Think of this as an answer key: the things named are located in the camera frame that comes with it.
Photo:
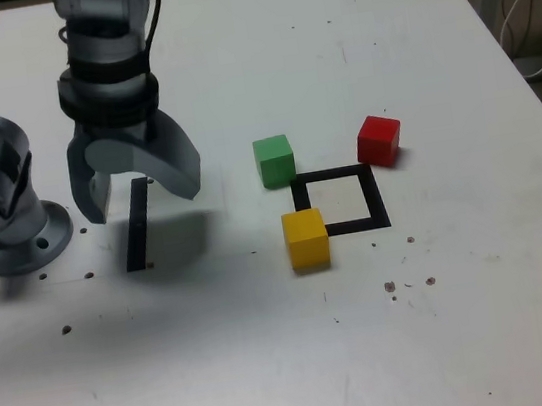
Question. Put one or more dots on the red cube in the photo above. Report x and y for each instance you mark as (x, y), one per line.
(378, 145)

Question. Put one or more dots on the yellow cube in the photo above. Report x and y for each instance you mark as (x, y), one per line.
(306, 241)

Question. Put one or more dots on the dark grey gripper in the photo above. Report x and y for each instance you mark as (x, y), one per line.
(114, 130)

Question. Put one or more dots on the green cube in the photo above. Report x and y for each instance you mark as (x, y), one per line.
(276, 164)

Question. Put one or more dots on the black tape square outline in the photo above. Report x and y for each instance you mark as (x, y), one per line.
(375, 198)

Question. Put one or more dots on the black tape strip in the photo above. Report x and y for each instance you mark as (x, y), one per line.
(136, 232)

